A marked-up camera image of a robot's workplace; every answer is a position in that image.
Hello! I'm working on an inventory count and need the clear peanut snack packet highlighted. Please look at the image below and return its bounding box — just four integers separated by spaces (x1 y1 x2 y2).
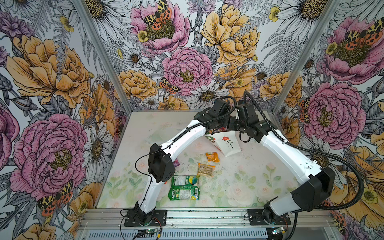
198 163 216 177

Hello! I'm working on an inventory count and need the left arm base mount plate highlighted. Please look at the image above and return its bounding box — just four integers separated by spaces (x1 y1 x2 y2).
124 208 168 227

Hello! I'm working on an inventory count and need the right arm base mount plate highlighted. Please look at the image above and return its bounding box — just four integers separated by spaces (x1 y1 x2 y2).
244 209 292 226

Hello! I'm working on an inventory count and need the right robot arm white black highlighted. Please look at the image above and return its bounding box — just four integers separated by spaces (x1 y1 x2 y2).
229 104 336 224

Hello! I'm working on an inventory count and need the aluminium front rail frame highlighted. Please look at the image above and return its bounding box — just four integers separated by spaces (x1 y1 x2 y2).
76 208 343 240

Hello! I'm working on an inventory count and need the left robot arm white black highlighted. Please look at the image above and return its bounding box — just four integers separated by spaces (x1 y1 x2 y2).
135 96 237 215

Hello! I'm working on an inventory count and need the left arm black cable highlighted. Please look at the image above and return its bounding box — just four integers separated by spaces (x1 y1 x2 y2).
119 95 238 229

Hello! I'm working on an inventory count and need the green circuit board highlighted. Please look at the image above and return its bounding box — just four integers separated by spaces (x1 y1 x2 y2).
135 229 160 238

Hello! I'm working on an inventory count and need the green candy bag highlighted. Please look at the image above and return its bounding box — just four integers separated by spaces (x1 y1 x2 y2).
168 175 200 201

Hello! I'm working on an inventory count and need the small orange snack packet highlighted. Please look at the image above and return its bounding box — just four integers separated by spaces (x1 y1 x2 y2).
206 152 220 163

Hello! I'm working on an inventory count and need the purple Fox's berries candy bag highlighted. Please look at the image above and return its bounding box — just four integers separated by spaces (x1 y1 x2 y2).
173 159 180 168

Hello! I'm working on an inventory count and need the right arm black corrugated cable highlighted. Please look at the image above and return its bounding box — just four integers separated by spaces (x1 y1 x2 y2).
242 90 365 211

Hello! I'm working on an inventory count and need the white paper gift bag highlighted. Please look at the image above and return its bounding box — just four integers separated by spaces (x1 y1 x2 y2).
204 131 242 157

